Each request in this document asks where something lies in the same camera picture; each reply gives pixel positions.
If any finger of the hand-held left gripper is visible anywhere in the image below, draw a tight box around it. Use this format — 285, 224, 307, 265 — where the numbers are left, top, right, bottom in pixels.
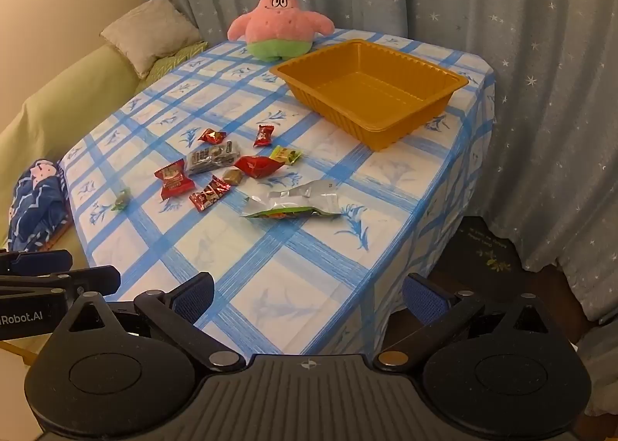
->
0, 265, 121, 299
0, 249, 74, 274

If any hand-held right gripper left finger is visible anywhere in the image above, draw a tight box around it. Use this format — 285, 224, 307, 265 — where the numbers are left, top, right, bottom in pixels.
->
48, 271, 248, 374

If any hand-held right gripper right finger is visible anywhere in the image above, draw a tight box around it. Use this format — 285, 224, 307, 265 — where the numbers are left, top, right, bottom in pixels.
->
374, 273, 565, 373

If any red brown candy bar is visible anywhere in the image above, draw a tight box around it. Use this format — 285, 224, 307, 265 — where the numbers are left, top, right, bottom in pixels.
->
189, 175, 231, 213

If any red square snack packet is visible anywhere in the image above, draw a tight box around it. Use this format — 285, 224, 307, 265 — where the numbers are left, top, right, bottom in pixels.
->
154, 158, 196, 200

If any silver green snack pouch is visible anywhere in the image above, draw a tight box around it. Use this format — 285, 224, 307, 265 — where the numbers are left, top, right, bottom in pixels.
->
240, 179, 343, 221

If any clear dark snack packet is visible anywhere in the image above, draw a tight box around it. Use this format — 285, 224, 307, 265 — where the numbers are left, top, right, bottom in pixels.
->
186, 141, 242, 176

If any red snack pouch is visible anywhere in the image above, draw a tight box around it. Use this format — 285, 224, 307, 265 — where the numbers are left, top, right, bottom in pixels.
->
234, 155, 285, 180

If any yellow green candy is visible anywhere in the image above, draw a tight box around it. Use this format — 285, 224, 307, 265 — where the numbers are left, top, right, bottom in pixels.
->
269, 146, 303, 166

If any small red candy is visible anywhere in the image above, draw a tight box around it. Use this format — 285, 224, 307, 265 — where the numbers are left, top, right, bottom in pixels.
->
254, 124, 277, 148

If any orange plastic tray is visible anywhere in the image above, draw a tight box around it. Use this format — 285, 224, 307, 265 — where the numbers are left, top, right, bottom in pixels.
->
269, 39, 470, 151

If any blue printed blanket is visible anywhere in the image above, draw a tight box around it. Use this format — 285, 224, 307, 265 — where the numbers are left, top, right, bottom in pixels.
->
7, 158, 73, 253

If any dark floor mat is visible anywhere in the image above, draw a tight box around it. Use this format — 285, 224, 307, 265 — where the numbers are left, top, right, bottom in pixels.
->
435, 216, 527, 278

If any blue checked tablecloth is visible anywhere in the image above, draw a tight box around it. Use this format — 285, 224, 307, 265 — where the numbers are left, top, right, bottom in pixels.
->
60, 28, 497, 357

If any green covered sofa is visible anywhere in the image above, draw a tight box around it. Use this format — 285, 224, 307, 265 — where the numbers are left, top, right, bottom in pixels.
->
0, 42, 146, 273

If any green patterned cushion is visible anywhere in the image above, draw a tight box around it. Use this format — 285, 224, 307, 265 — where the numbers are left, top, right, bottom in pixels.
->
139, 42, 209, 85

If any beige cushion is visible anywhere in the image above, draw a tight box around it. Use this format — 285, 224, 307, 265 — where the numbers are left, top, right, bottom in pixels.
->
100, 0, 209, 80

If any pink starfish plush toy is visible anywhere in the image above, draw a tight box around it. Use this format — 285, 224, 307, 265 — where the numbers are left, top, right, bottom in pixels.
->
228, 0, 335, 60

